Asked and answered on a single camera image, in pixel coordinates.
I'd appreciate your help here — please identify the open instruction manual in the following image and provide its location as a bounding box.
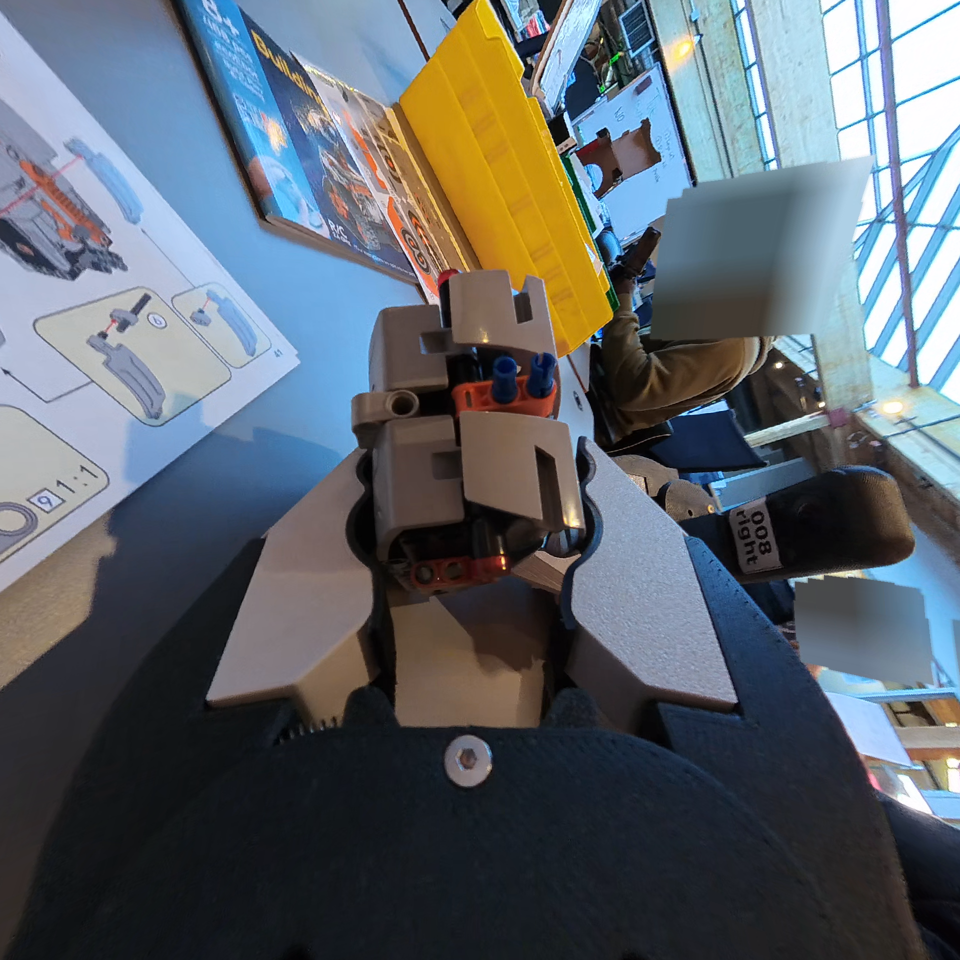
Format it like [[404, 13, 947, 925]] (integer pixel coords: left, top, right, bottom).
[[0, 15, 298, 594]]

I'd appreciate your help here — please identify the white standing board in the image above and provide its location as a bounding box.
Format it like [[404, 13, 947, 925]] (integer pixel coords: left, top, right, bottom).
[[533, 0, 609, 114]]

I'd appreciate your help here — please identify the blue instruction booklet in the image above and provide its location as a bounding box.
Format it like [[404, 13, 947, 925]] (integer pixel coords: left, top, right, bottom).
[[173, 0, 421, 279]]

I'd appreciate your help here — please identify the yellow plastic bin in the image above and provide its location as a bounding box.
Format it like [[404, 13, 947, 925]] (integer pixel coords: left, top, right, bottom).
[[398, 0, 616, 354]]

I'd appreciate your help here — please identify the grey building block robot body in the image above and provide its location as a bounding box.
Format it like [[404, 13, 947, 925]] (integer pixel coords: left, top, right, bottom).
[[353, 270, 589, 594]]

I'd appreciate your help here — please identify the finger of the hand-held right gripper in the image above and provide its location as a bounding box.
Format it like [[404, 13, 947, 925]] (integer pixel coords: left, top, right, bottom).
[[618, 453, 721, 526]]

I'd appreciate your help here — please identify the dark office chair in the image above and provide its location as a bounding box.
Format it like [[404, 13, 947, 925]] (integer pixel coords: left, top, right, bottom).
[[645, 408, 766, 474]]

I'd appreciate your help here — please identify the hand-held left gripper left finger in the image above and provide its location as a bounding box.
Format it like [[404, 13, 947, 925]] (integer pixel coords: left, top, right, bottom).
[[207, 447, 394, 732]]

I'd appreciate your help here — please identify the whiteboard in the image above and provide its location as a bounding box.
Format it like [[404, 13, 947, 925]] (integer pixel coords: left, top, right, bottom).
[[570, 68, 691, 241]]

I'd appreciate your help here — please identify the brown cardboard cutout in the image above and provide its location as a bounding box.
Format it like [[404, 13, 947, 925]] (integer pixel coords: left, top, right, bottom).
[[578, 120, 661, 196]]

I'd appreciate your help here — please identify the grey desk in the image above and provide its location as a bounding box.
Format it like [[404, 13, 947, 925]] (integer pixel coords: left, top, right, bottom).
[[0, 0, 451, 721]]

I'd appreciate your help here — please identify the robot sticker sheet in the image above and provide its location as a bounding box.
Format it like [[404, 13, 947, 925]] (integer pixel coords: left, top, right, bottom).
[[308, 60, 459, 301]]

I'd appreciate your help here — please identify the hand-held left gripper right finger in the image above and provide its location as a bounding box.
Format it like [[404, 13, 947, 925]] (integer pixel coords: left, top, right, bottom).
[[564, 438, 739, 733]]

